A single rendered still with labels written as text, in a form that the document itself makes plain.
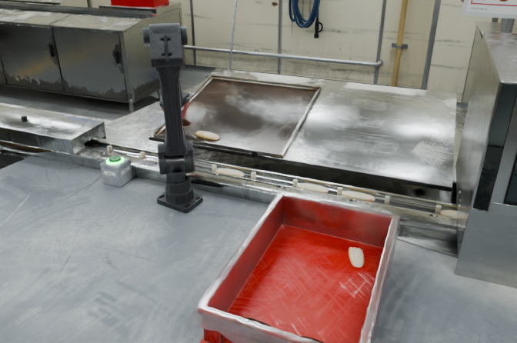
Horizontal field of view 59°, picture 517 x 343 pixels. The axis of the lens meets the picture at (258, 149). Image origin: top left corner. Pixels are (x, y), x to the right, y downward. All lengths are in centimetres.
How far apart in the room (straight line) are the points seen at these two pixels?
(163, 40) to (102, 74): 325
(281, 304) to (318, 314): 9
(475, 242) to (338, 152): 57
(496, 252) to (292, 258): 47
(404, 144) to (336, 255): 56
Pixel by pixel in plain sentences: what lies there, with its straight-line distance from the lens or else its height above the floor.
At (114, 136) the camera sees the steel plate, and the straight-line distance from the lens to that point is 193.
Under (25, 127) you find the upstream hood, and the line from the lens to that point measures 188.
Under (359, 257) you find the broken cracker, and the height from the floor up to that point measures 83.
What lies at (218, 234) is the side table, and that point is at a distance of 127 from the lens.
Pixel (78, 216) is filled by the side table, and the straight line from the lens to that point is 144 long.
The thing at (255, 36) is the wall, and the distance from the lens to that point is 537.
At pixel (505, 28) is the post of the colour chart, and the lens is 199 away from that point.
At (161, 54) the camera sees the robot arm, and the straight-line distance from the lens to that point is 113.
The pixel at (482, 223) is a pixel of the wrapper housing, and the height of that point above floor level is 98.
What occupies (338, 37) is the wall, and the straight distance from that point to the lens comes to 509.
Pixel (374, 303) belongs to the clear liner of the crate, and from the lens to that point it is 95.
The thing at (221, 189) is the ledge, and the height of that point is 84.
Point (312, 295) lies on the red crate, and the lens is 109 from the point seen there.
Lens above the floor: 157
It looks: 26 degrees down
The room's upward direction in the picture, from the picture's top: straight up
